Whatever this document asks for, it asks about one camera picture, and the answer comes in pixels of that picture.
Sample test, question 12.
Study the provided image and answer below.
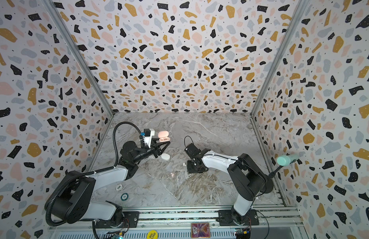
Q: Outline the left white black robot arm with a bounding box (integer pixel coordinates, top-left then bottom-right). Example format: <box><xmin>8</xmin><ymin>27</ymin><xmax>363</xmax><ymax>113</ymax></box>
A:
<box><xmin>45</xmin><ymin>139</ymin><xmax>170</xmax><ymax>227</ymax></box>

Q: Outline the pink square card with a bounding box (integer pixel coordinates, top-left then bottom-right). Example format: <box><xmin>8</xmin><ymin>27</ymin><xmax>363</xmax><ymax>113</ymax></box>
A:
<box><xmin>190</xmin><ymin>223</ymin><xmax>211</xmax><ymax>239</ymax></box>

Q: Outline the black corrugated cable conduit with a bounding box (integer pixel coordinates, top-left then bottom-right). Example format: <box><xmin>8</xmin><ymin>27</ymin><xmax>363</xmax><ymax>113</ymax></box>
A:
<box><xmin>45</xmin><ymin>121</ymin><xmax>142</xmax><ymax>227</ymax></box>

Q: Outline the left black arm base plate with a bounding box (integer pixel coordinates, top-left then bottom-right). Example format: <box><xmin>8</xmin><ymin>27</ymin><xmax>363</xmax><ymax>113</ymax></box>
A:
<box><xmin>96</xmin><ymin>211</ymin><xmax>140</xmax><ymax>230</ymax></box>

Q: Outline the pink earbud case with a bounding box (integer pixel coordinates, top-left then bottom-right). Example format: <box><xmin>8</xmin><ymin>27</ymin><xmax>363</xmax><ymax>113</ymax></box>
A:
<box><xmin>158</xmin><ymin>130</ymin><xmax>171</xmax><ymax>142</ymax></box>

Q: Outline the white earbud case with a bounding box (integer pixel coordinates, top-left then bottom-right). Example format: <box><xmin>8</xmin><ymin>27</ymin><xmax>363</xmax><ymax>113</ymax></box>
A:
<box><xmin>161</xmin><ymin>153</ymin><xmax>171</xmax><ymax>161</ymax></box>

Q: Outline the white poker chip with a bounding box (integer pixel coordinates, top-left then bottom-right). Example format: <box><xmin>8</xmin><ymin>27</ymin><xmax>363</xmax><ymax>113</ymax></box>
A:
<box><xmin>115</xmin><ymin>184</ymin><xmax>123</xmax><ymax>192</ymax></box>

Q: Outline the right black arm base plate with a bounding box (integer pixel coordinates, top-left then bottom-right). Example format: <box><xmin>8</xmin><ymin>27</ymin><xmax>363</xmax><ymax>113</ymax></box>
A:
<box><xmin>216</xmin><ymin>209</ymin><xmax>259</xmax><ymax>227</ymax></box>

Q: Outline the mint green microphone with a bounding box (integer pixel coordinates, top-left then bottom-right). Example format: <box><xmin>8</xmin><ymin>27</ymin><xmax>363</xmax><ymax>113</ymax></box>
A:
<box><xmin>268</xmin><ymin>154</ymin><xmax>299</xmax><ymax>179</ymax></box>

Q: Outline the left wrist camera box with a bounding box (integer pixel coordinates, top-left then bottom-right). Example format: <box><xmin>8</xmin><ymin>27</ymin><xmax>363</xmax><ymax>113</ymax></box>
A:
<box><xmin>140</xmin><ymin>128</ymin><xmax>155</xmax><ymax>148</ymax></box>

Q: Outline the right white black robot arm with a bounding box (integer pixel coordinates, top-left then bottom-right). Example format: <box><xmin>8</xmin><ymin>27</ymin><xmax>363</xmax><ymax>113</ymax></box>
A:
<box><xmin>184</xmin><ymin>143</ymin><xmax>274</xmax><ymax>218</ymax></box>

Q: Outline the teal ring poker chip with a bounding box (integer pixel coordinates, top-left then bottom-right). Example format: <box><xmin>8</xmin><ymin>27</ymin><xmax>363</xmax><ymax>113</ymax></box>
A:
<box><xmin>121</xmin><ymin>193</ymin><xmax>129</xmax><ymax>201</ymax></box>

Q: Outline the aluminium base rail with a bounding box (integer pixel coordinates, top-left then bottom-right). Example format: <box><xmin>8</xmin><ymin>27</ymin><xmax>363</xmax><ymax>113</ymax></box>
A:
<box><xmin>47</xmin><ymin>205</ymin><xmax>308</xmax><ymax>239</ymax></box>

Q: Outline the yellow round sticker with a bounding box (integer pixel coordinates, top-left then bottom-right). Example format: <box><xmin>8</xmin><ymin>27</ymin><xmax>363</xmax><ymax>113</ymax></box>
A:
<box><xmin>146</xmin><ymin>230</ymin><xmax>158</xmax><ymax>239</ymax></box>

